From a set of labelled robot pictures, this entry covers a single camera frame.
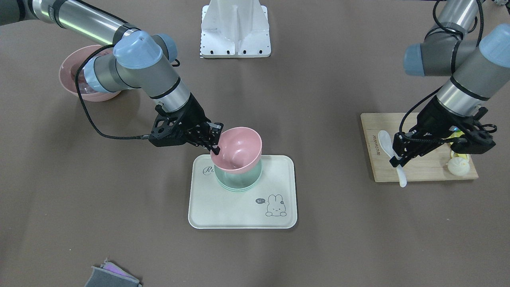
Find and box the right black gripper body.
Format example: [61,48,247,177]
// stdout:
[177,94,223,149]

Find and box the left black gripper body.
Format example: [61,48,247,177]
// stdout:
[392,98,475,160]

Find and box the white ceramic spoon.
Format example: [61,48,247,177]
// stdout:
[378,130,407,188]

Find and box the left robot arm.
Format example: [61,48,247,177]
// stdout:
[390,0,510,167]

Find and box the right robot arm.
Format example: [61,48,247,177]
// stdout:
[1,0,223,155]

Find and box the mint green bowl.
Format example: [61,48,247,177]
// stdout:
[214,159,263,192]

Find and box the pink bowl with ice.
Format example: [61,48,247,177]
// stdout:
[59,44,120,102]

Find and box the wooden cutting board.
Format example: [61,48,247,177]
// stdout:
[361,113,479,182]

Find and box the cream rabbit tray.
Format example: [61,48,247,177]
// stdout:
[188,155,298,229]

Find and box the grey purple folded cloth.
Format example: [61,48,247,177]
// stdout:
[85,260,142,287]

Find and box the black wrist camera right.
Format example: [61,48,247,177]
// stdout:
[148,104,187,147]

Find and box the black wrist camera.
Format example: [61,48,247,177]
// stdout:
[452,107,497,154]
[148,104,187,147]

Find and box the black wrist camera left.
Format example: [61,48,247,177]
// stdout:
[452,107,497,154]

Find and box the black camera cable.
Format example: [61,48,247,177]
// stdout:
[398,0,485,134]
[75,44,152,141]

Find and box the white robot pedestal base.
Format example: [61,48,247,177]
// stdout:
[200,0,272,59]

